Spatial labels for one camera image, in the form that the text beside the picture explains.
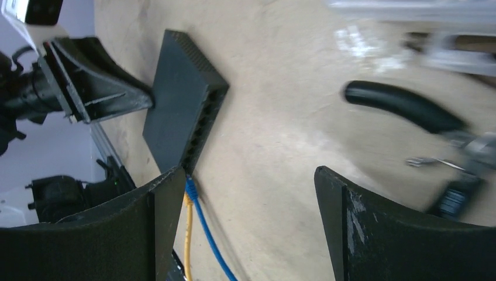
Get yellow ethernet cable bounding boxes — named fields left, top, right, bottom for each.
left=183, top=193, right=195, bottom=281

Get clear plastic parts box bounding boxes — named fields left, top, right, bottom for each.
left=326, top=1, right=495, bottom=77

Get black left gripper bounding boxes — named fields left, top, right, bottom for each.
left=1, top=37, right=153, bottom=154

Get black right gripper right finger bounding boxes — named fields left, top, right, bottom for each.
left=314, top=166, right=495, bottom=280

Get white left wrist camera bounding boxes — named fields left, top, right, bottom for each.
left=1, top=0, right=69, bottom=55

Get aluminium frame rail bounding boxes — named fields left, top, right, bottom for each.
left=89, top=123, right=118, bottom=160

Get black network switch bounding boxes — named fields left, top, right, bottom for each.
left=143, top=29, right=229, bottom=174

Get black yellow pliers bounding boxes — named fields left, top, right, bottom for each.
left=342, top=80, right=495, bottom=221

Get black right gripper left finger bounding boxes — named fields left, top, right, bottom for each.
left=1, top=167, right=185, bottom=280

